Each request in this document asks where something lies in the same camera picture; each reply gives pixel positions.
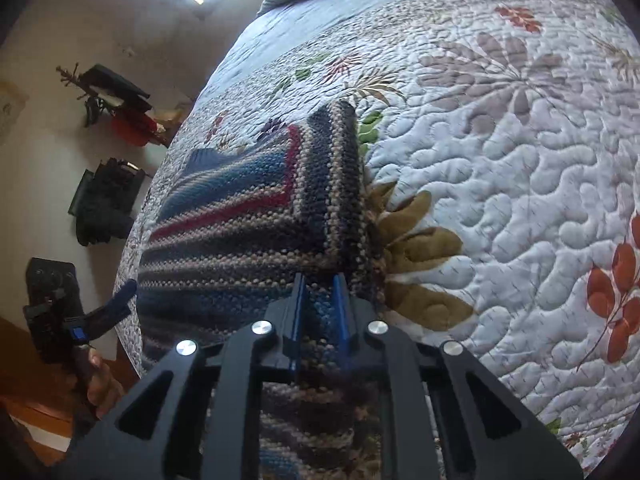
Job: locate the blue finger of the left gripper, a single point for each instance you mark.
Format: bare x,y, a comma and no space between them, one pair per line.
114,311

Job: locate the wooden coat rack with clothes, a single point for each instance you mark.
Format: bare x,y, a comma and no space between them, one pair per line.
105,92

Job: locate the framed wall picture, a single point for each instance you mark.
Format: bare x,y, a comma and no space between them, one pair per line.
12,102

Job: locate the floral quilted bedspread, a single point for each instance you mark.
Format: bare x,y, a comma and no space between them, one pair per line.
501,140

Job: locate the person's left hand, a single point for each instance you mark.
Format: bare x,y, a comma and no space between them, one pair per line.
103,390

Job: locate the blue striped knit sweater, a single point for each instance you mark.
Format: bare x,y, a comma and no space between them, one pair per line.
233,233

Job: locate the black bag on wall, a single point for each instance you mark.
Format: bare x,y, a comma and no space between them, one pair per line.
104,200

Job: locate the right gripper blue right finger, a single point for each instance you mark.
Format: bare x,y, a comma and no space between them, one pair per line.
341,304

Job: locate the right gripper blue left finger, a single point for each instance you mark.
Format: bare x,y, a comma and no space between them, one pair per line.
298,301

